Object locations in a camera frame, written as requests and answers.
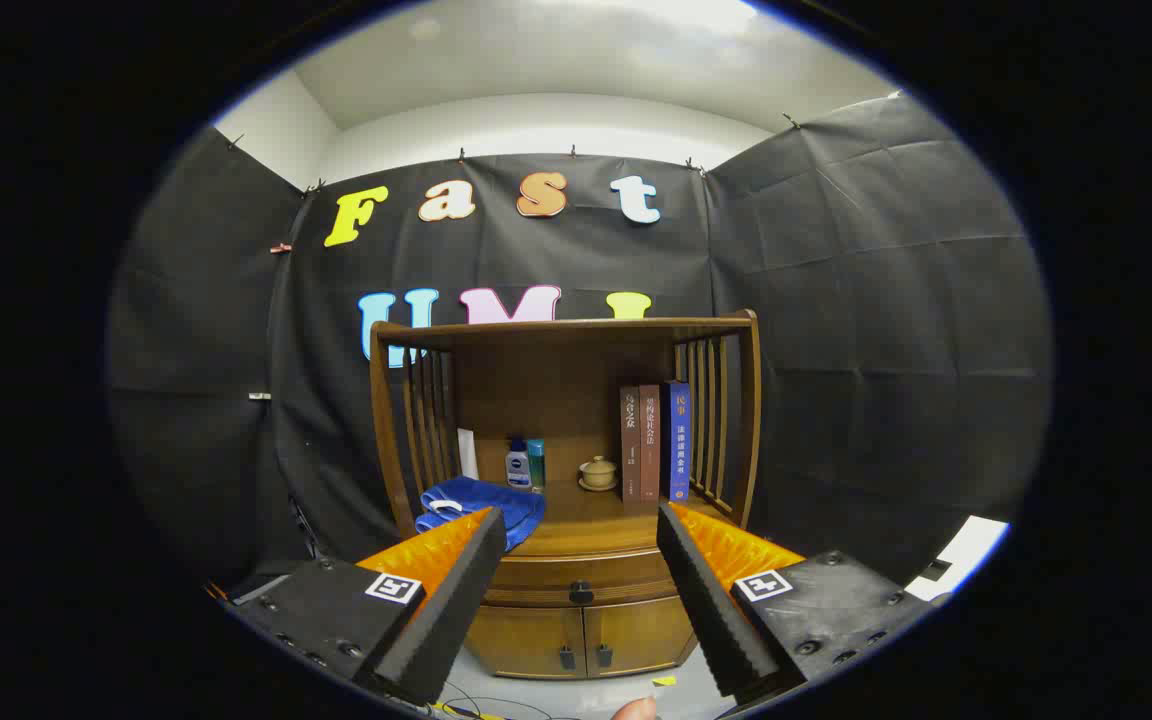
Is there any blue book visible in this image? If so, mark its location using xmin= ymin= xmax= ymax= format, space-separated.
xmin=660 ymin=380 xmax=692 ymax=502

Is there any dark brown book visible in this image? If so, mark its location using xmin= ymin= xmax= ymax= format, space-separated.
xmin=620 ymin=386 xmax=643 ymax=503

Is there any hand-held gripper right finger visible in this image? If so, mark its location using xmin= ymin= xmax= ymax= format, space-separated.
xmin=656 ymin=500 xmax=937 ymax=701

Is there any wooden cabinet door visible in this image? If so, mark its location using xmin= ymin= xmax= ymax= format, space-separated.
xmin=466 ymin=605 xmax=587 ymax=679
xmin=584 ymin=597 xmax=697 ymax=678

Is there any blue folded towel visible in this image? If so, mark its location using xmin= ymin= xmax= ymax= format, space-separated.
xmin=414 ymin=476 xmax=547 ymax=553

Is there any wooden countertop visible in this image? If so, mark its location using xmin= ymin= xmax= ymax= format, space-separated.
xmin=411 ymin=478 xmax=737 ymax=559

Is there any wooden drawer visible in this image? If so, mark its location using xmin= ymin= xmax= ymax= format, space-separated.
xmin=484 ymin=548 xmax=682 ymax=608

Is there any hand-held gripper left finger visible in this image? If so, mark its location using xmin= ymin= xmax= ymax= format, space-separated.
xmin=219 ymin=505 xmax=509 ymax=708

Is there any reddish brown book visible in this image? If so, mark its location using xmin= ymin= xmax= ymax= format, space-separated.
xmin=639 ymin=384 xmax=662 ymax=501

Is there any wooden cabinet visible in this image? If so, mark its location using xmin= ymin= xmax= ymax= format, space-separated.
xmin=368 ymin=309 xmax=763 ymax=681

